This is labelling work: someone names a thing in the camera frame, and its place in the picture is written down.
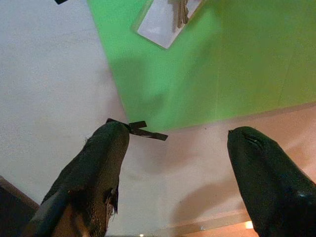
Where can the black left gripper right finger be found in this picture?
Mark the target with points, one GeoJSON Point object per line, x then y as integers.
{"type": "Point", "coordinates": [271, 182]}

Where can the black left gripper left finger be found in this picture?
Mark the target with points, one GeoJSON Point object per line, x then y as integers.
{"type": "Point", "coordinates": [91, 177]}

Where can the key bunch with red tag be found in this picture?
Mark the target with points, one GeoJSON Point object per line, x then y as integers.
{"type": "Point", "coordinates": [181, 13]}

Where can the black tape strips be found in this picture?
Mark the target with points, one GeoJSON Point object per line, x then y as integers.
{"type": "Point", "coordinates": [145, 132]}

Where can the dark wooden furniture edge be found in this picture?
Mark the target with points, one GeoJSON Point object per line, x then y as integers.
{"type": "Point", "coordinates": [12, 209]}

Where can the green board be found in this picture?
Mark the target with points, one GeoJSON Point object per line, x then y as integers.
{"type": "Point", "coordinates": [209, 69]}

